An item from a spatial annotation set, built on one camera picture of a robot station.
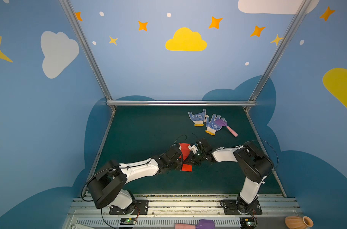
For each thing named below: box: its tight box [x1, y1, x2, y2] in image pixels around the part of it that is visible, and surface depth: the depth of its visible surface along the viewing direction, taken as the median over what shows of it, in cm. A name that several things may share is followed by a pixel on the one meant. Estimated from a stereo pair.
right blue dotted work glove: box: [204, 114, 228, 136], surface depth 113 cm
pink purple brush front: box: [174, 218, 216, 229], surface depth 70 cm
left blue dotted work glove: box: [187, 108, 207, 127], surface depth 117 cm
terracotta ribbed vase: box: [285, 215, 314, 229], surface depth 63 cm
